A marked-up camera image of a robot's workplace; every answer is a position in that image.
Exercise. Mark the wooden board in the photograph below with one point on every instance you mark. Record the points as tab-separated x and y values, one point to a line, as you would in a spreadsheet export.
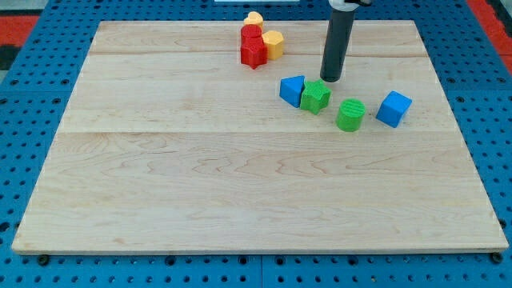
169	145

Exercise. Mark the green cylinder block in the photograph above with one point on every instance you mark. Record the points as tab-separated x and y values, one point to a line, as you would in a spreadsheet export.
350	115

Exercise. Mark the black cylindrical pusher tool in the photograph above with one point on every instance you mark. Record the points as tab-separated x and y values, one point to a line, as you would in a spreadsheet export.
338	37

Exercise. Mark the yellow hexagon block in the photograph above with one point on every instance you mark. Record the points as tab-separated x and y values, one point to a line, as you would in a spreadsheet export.
274	42

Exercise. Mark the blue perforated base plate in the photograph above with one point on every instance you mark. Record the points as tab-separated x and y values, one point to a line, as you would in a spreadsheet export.
39	82

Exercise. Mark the yellow heart block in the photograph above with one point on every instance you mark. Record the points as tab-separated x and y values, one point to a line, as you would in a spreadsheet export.
254	18

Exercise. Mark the red star block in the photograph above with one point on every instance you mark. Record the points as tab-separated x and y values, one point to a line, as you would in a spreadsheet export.
254	52

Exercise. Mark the blue triangle block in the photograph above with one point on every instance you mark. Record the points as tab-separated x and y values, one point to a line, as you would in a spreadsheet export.
290	90

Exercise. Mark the blue cube block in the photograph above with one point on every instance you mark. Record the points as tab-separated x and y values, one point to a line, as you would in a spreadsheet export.
393	108

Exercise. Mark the red cylinder block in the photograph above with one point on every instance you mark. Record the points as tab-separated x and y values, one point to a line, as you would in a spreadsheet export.
250	31

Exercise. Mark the green star block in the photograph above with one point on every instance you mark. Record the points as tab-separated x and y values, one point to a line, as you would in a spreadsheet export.
315	96

